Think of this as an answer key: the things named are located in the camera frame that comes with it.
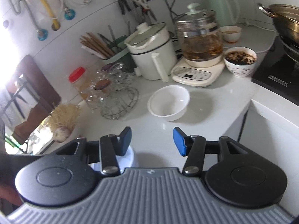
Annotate chopstick holder with chopsticks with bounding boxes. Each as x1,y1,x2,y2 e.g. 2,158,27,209
80,32,136,73

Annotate translucent plastic bowl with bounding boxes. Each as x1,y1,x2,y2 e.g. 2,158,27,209
87,141,138,173

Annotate hanging scissors and utensils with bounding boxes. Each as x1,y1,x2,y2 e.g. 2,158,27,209
117,0,158,24

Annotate red lid plastic jar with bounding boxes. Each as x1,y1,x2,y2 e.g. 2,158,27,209
68,67,94,100

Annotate black induction cooktop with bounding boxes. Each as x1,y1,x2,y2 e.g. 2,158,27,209
251,36,299,105

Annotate dried noodle bundle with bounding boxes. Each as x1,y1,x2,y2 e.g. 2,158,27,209
45,103,82,132

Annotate glass health kettle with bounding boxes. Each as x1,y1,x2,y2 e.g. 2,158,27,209
171,3,224,88

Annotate wire rack with glasses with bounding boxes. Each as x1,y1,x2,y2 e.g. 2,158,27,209
84,63,139,120

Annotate yellow gas hose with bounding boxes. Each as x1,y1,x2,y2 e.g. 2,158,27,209
30,0,61,32

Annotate mint green electric kettle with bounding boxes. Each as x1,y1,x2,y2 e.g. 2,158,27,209
205,0,240,27

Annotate person's right hand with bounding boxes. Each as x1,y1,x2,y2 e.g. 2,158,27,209
0,183,22,206

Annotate bowl with onion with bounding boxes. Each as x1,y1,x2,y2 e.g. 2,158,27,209
53,123,80,144

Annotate patterned bowl with tea leaves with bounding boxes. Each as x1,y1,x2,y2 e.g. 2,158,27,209
223,47,258,77

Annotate white ceramic bowl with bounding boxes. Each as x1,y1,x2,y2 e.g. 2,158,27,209
147,85,191,121

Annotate black dish rack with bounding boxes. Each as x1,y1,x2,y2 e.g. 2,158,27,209
1,55,61,144

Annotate small cup with tea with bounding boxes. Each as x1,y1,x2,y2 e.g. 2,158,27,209
219,26,242,43

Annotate stainless steel wok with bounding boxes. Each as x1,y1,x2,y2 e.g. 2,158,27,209
258,3,298,64

